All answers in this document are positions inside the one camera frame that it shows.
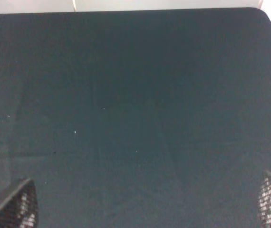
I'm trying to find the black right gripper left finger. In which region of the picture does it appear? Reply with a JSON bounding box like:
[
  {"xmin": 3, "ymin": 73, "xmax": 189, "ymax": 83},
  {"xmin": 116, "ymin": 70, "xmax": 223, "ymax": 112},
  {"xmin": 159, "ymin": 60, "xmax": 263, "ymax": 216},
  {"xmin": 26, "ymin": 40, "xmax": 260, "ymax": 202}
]
[{"xmin": 0, "ymin": 178, "xmax": 39, "ymax": 228}]

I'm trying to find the black tablecloth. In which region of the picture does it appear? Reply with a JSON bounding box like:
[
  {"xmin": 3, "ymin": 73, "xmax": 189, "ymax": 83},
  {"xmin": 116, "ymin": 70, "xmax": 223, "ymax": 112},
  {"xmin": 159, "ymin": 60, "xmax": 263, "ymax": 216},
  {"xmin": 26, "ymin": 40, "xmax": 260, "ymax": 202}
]
[{"xmin": 0, "ymin": 8, "xmax": 271, "ymax": 228}]

